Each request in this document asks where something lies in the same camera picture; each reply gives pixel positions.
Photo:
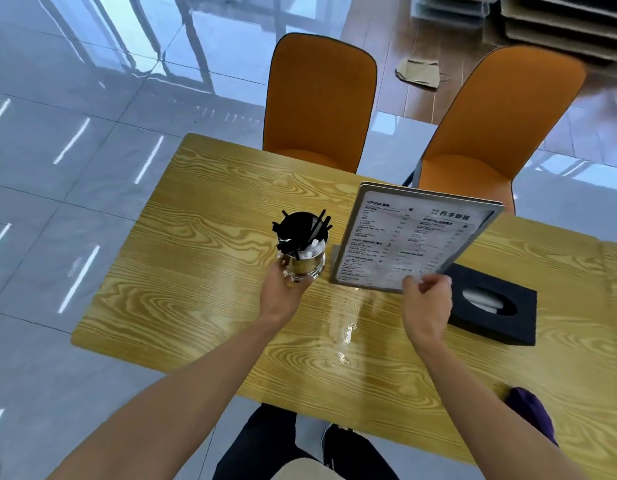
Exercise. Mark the stack of brown cardboard sheets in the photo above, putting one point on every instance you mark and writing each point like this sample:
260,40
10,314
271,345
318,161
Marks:
563,24

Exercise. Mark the beige cloth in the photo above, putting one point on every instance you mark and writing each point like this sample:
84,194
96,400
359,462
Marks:
303,470

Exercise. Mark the person's right leg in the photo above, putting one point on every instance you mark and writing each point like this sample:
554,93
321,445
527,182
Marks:
358,454

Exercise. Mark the stack of grey boards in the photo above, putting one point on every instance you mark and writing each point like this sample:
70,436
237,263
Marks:
453,7

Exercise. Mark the clear glass holder cup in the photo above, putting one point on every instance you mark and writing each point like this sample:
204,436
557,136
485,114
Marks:
308,267

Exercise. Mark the white tissue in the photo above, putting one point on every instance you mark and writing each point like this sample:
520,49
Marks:
483,298

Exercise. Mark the person's right thumb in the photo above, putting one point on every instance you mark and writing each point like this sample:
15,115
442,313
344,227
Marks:
411,285

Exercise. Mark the person's right hand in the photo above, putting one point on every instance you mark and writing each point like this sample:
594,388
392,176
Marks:
427,314

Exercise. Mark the black tissue box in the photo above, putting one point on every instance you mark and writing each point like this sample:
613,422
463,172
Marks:
521,314

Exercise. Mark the person's leg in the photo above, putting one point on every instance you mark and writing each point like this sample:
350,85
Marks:
358,454
263,444

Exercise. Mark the orange chair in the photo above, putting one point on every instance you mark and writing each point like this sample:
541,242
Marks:
503,124
318,99

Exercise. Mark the grey framed menu stand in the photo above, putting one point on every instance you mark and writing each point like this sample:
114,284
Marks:
413,234

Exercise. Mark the brown cardboard scrap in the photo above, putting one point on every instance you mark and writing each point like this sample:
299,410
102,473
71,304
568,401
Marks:
418,72

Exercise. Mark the white sugar packets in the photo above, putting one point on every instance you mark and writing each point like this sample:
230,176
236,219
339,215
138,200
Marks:
313,248

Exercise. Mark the person's left forearm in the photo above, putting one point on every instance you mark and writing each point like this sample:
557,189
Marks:
188,389

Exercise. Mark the person's left thumb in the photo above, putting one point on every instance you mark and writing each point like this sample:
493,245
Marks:
300,286

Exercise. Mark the purple cloth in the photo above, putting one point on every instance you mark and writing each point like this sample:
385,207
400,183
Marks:
531,409

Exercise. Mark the person's left leg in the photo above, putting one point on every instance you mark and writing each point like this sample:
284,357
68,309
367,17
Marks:
263,444

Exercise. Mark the person's left hand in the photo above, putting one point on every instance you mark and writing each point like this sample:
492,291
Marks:
277,297

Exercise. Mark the person's right forearm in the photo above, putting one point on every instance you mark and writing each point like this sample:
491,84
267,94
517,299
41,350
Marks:
483,409

